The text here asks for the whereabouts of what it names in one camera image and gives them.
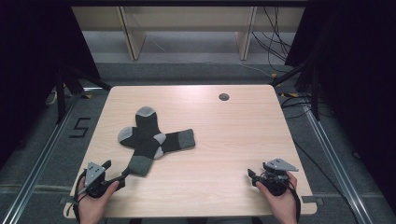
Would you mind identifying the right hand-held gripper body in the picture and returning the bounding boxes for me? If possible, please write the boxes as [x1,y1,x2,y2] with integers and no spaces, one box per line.
[255,158,300,197]

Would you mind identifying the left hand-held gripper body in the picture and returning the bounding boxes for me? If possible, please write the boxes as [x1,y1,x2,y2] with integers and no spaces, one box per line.
[81,161,110,199]

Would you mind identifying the black and grey sock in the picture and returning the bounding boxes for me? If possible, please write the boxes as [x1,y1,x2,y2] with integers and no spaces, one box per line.
[127,105,166,178]
[117,125,197,154]

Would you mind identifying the person's right hand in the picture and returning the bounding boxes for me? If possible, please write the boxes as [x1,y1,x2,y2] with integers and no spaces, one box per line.
[255,171,299,224]

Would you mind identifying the person's left hand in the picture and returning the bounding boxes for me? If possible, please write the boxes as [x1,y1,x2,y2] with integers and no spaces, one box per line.
[77,178,120,224]

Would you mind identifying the black tape strip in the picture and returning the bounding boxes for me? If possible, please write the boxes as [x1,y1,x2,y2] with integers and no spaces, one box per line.
[301,195,325,205]
[58,195,82,205]

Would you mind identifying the black metal stand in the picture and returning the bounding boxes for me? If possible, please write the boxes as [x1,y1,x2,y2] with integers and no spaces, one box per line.
[269,61,322,121]
[53,65,112,125]

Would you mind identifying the black curtain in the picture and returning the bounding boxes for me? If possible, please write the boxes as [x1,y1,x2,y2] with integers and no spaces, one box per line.
[284,0,396,216]
[0,0,101,166]

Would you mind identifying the black floor cable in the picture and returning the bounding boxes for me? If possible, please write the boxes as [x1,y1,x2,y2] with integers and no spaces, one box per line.
[280,92,362,224]

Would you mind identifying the aluminium floor rail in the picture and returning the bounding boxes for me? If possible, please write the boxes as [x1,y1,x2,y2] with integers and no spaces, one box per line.
[0,92,82,224]
[302,101,376,224]

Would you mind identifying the bundle of black cables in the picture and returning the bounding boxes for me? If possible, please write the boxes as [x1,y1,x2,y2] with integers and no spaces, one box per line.
[251,6,293,75]

